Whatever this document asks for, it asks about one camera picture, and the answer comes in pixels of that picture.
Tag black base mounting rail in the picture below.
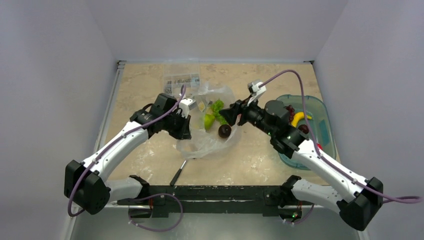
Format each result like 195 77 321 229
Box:
117 185 311 221

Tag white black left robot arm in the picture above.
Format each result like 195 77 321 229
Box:
64 93 196 217

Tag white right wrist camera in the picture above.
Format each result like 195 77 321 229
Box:
247 79 267 101

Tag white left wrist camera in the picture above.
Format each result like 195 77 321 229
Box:
178 98 197 119

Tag green fake grapes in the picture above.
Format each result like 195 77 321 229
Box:
210 99 228 125

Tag dark purple fake grapes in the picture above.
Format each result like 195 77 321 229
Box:
285 105 296 124

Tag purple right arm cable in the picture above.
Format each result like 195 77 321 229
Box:
258 69 423 226

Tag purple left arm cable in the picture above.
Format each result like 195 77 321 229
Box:
67 85 184 233

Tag yellow fake banana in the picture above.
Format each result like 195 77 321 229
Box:
291 112 312 127

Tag dark fake plum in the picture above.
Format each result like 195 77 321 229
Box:
218 124 232 139

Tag clear printed plastic bag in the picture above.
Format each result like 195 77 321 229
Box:
176 81 241 159

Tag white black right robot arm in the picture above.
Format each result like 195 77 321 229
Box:
219 100 384 231

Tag green fake pear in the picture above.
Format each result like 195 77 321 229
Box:
203 114 215 131

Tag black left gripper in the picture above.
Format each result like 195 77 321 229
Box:
162 110 191 140

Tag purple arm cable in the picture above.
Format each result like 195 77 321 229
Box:
67 85 184 233
258 69 423 226

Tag teal translucent plastic tub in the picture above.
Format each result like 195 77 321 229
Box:
277 94 337 159

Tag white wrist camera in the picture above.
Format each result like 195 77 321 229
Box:
178 98 197 119
247 79 267 101

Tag black handled claw hammer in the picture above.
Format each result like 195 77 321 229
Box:
169 159 188 186

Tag clear plastic screw organizer box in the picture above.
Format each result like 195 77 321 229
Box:
162 58 201 98

